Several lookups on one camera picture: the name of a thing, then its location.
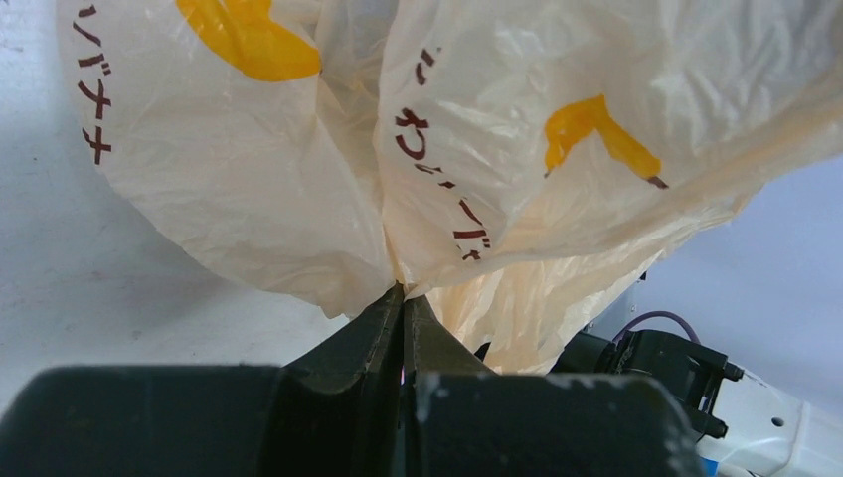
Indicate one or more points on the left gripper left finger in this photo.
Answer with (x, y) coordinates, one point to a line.
(331, 412)

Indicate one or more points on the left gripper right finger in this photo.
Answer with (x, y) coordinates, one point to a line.
(463, 419)

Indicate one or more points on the beige plastic bag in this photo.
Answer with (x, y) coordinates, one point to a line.
(519, 163)

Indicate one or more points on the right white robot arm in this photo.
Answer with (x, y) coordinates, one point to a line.
(744, 426)

